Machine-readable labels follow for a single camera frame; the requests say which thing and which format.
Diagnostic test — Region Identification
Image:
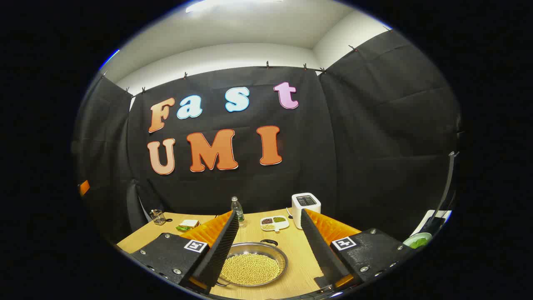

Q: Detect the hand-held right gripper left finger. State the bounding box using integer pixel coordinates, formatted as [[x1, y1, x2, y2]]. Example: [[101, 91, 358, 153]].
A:
[[129, 210, 240, 294]]

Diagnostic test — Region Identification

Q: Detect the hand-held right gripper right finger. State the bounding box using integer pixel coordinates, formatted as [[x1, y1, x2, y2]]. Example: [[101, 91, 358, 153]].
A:
[[301, 208, 415, 290]]

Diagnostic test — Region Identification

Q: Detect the steel pot with soybeans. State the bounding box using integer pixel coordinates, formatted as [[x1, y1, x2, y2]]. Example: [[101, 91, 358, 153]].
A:
[[214, 239, 289, 288]]

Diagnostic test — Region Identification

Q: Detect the white toaster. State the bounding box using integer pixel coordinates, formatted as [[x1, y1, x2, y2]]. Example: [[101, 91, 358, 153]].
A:
[[291, 192, 321, 230]]

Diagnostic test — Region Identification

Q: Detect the clear plastic water bottle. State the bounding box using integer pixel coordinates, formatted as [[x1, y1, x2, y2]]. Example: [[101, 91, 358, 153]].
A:
[[231, 196, 245, 228]]

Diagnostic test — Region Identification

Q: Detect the white divided dish with beans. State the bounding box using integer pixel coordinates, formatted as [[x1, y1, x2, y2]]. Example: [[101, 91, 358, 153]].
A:
[[260, 215, 290, 232]]

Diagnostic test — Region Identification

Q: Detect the green bowl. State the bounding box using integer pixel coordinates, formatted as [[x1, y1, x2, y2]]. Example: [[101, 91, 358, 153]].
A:
[[403, 232, 433, 250]]

